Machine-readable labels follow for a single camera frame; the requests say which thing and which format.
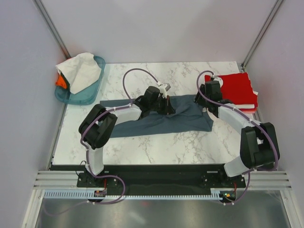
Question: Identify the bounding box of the folded red t-shirt bottom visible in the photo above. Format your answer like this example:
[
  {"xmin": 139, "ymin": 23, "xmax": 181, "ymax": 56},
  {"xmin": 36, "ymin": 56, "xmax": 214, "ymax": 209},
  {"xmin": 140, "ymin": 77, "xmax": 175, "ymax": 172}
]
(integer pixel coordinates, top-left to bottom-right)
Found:
[{"xmin": 236, "ymin": 104, "xmax": 257, "ymax": 114}]

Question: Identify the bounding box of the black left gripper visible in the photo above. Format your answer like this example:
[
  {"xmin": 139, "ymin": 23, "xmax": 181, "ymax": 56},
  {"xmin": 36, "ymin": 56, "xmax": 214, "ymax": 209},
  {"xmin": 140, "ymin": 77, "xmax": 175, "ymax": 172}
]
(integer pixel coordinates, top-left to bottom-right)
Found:
[{"xmin": 150, "ymin": 95, "xmax": 175, "ymax": 116}]

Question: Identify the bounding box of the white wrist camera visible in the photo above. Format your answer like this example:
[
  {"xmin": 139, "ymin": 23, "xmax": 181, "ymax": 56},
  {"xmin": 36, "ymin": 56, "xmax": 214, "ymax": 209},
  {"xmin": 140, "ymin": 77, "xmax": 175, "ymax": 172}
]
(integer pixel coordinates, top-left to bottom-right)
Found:
[
  {"xmin": 210, "ymin": 76, "xmax": 224, "ymax": 87},
  {"xmin": 157, "ymin": 81, "xmax": 171, "ymax": 98}
]

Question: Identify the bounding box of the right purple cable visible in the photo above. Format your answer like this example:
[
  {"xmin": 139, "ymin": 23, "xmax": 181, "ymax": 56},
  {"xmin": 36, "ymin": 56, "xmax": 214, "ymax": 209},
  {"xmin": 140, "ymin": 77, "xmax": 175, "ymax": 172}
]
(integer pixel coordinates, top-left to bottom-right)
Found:
[{"xmin": 196, "ymin": 70, "xmax": 280, "ymax": 206}]

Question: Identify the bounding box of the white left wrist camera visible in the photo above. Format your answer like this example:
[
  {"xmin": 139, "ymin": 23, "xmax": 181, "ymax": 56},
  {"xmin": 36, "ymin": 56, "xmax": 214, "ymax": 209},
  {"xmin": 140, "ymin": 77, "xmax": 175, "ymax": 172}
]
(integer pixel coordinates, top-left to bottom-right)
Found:
[{"xmin": 157, "ymin": 81, "xmax": 171, "ymax": 98}]

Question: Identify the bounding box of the teal plastic bin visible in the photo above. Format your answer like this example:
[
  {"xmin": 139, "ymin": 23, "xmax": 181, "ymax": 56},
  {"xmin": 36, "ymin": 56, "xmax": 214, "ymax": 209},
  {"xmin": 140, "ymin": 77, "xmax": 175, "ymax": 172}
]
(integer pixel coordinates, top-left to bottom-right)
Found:
[{"xmin": 55, "ymin": 56, "xmax": 105, "ymax": 105}]

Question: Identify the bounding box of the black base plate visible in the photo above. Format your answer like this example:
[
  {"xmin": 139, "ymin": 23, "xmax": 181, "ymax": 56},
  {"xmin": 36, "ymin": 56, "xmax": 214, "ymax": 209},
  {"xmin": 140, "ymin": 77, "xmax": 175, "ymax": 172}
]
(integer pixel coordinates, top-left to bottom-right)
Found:
[{"xmin": 77, "ymin": 164, "xmax": 246, "ymax": 195}]

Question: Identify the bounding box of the folded white t-shirt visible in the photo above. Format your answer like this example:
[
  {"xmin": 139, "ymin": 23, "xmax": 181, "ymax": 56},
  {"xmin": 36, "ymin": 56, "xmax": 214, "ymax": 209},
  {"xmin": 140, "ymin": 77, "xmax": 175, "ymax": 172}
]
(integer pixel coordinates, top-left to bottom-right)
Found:
[{"xmin": 234, "ymin": 91, "xmax": 258, "ymax": 110}]

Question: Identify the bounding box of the grey-blue t-shirt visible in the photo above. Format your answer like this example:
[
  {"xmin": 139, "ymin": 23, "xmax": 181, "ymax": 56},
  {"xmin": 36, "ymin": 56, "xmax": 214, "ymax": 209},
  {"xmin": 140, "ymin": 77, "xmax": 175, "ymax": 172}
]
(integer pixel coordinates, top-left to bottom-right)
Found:
[{"xmin": 110, "ymin": 95, "xmax": 213, "ymax": 138}]

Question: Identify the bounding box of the folded red t-shirt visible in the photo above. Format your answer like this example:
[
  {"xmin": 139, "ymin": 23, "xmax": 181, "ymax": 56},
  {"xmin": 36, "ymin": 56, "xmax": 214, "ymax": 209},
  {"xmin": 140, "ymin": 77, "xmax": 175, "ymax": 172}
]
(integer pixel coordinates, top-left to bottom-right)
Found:
[
  {"xmin": 236, "ymin": 104, "xmax": 257, "ymax": 114},
  {"xmin": 204, "ymin": 73, "xmax": 253, "ymax": 103}
]

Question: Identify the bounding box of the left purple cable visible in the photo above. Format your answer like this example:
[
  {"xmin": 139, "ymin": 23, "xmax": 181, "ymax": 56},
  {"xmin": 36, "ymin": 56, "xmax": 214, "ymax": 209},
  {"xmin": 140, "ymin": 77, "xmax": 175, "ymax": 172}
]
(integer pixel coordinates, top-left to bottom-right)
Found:
[{"xmin": 44, "ymin": 68, "xmax": 161, "ymax": 217}]

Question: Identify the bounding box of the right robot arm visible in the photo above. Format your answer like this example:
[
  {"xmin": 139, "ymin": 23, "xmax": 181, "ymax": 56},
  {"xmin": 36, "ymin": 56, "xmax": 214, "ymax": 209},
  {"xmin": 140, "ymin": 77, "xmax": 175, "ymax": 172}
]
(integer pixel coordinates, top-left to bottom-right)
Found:
[{"xmin": 195, "ymin": 81, "xmax": 280, "ymax": 187}]

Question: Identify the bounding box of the white slotted cable duct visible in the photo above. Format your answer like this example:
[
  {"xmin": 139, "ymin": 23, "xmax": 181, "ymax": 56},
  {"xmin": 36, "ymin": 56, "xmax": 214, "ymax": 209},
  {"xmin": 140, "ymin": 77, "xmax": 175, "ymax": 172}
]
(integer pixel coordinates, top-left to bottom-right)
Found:
[{"xmin": 44, "ymin": 189, "xmax": 237, "ymax": 200}]

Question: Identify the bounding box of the purple cable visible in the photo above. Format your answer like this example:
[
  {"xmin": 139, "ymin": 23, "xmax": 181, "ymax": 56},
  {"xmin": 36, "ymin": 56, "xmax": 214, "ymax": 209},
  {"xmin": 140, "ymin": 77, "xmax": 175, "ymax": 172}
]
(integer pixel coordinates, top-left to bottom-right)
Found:
[
  {"xmin": 196, "ymin": 70, "xmax": 280, "ymax": 206},
  {"xmin": 44, "ymin": 68, "xmax": 161, "ymax": 217}
]

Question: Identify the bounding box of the dark green t-shirt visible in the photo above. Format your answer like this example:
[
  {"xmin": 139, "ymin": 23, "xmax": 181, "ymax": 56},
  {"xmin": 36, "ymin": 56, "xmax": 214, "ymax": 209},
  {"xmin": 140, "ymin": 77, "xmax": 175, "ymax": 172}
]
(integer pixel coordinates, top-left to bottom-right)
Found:
[{"xmin": 61, "ymin": 73, "xmax": 70, "ymax": 91}]

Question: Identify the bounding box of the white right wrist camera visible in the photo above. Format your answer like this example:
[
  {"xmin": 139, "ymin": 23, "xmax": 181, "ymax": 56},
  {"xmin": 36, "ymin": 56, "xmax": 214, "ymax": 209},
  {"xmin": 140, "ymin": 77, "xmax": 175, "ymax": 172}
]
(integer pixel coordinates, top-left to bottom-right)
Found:
[{"xmin": 210, "ymin": 76, "xmax": 224, "ymax": 87}]

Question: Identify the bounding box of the orange t-shirt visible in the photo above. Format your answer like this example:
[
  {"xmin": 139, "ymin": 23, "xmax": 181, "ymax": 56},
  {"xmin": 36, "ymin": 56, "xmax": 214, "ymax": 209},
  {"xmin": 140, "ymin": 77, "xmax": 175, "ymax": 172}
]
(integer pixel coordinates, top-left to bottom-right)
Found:
[{"xmin": 55, "ymin": 75, "xmax": 65, "ymax": 89}]

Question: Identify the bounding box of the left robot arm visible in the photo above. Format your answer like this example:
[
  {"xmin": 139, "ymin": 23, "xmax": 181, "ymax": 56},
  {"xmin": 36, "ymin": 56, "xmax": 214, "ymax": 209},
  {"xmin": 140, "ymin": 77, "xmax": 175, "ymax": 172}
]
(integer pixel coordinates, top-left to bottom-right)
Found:
[{"xmin": 78, "ymin": 83, "xmax": 175, "ymax": 187}]

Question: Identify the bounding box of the crumpled white t-shirt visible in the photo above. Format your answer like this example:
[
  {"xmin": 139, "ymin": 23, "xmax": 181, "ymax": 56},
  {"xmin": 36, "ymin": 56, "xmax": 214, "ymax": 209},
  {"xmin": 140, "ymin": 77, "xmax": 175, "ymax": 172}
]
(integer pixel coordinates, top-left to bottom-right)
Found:
[{"xmin": 56, "ymin": 52, "xmax": 101, "ymax": 94}]

